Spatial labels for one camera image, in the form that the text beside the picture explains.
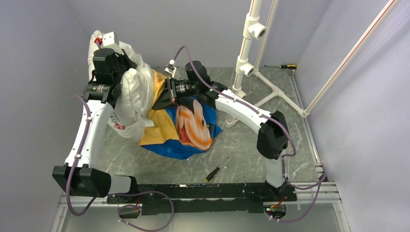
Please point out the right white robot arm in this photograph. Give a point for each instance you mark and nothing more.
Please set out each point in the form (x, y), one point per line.
(273, 137)

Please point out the aluminium rail frame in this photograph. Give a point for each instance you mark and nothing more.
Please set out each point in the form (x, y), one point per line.
(322, 192)

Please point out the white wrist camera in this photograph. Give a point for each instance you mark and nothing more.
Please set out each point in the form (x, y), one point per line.
(107, 40)
(172, 70)

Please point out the yellow blue pillowcase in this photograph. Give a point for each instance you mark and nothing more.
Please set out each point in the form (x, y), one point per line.
(181, 132)

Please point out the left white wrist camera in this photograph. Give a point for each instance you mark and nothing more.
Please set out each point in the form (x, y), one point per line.
(107, 40)

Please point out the screwdriver at back right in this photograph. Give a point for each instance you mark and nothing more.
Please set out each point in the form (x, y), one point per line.
(287, 66)

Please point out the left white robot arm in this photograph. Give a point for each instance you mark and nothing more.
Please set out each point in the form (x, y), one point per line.
(80, 174)

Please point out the black yellow screwdriver on table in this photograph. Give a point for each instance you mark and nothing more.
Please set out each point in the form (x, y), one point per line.
(213, 173)

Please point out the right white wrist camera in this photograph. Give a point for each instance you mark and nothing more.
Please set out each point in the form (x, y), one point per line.
(172, 70)

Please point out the white PVC pipe frame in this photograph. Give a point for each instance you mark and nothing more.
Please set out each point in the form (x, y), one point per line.
(318, 34)

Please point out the white pillow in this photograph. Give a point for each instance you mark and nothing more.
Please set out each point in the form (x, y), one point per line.
(129, 118)

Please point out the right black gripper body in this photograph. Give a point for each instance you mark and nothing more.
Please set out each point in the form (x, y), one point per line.
(173, 84)

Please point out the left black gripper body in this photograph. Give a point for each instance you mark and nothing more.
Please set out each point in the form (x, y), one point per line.
(125, 64)

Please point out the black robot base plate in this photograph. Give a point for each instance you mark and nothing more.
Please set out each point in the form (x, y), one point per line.
(195, 198)

